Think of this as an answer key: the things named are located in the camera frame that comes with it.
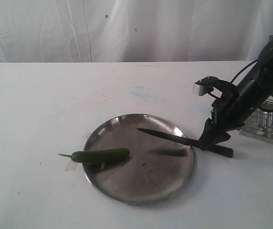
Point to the dark green cucumber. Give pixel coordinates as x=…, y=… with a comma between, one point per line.
x=103, y=164

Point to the white backdrop curtain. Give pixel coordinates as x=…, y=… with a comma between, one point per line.
x=133, y=30

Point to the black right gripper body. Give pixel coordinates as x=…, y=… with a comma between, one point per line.
x=233, y=108

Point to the black knife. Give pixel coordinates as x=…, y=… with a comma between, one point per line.
x=217, y=149

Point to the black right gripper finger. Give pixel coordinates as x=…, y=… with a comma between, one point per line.
x=209, y=136
x=218, y=136

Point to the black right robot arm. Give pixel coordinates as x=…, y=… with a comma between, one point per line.
x=237, y=102

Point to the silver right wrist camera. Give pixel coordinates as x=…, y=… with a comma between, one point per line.
x=204, y=85

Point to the round steel plate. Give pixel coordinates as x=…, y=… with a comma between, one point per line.
x=156, y=168

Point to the green cucumber with stem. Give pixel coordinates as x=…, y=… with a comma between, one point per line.
x=110, y=155

